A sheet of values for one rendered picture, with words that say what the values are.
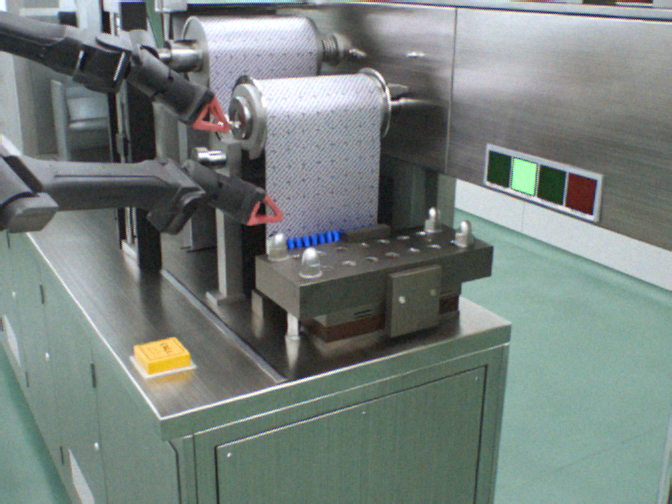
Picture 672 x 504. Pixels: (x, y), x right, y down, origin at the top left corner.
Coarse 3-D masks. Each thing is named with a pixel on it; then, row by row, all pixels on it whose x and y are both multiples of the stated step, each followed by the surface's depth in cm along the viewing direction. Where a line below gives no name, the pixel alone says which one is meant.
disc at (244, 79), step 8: (240, 80) 138; (248, 80) 135; (256, 88) 133; (264, 104) 132; (264, 112) 132; (264, 120) 133; (264, 128) 133; (264, 136) 134; (264, 144) 134; (248, 152) 140; (256, 152) 137
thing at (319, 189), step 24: (360, 144) 144; (288, 168) 138; (312, 168) 141; (336, 168) 143; (360, 168) 146; (288, 192) 140; (312, 192) 142; (336, 192) 145; (360, 192) 148; (288, 216) 141; (312, 216) 144; (336, 216) 147; (360, 216) 149
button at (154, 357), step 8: (152, 344) 127; (160, 344) 127; (168, 344) 127; (176, 344) 127; (136, 352) 125; (144, 352) 124; (152, 352) 124; (160, 352) 124; (168, 352) 124; (176, 352) 124; (184, 352) 124; (136, 360) 126; (144, 360) 122; (152, 360) 121; (160, 360) 122; (168, 360) 122; (176, 360) 123; (184, 360) 124; (144, 368) 123; (152, 368) 121; (160, 368) 122; (168, 368) 123; (176, 368) 123
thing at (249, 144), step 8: (240, 88) 137; (248, 88) 135; (376, 88) 146; (232, 96) 140; (248, 96) 135; (256, 96) 134; (256, 104) 133; (256, 112) 133; (256, 120) 134; (256, 128) 134; (256, 136) 135; (248, 144) 138; (256, 144) 136
